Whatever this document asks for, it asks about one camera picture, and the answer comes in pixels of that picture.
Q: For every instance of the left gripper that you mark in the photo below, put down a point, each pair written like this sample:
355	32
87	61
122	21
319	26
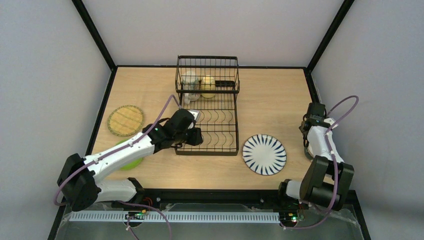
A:
194	136

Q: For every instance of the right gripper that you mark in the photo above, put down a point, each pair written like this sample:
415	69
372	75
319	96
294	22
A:
306	124

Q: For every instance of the beige patterned mug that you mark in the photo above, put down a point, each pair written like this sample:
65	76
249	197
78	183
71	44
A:
190	81

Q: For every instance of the black wire dish rack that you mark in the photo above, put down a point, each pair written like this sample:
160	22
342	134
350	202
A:
218	115

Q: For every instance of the yellow cup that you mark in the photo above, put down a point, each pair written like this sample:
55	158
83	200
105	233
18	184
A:
208	84

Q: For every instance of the white ceramic bowl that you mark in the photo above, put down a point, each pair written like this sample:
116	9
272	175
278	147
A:
308	154

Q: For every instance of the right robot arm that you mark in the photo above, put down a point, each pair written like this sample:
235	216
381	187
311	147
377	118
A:
328	178

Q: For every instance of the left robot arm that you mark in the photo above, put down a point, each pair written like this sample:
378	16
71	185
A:
82	180

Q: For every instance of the woven bamboo coaster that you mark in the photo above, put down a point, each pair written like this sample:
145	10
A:
125	120

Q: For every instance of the green plate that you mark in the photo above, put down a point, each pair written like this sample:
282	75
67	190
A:
132	164

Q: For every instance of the blue striped white plate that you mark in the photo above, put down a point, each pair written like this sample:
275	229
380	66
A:
264	154

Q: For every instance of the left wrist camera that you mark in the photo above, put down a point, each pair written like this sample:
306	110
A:
196	114

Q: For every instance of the black frame front rail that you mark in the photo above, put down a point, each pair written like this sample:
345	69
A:
266	199

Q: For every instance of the white slotted cable duct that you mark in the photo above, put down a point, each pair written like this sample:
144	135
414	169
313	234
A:
176	217

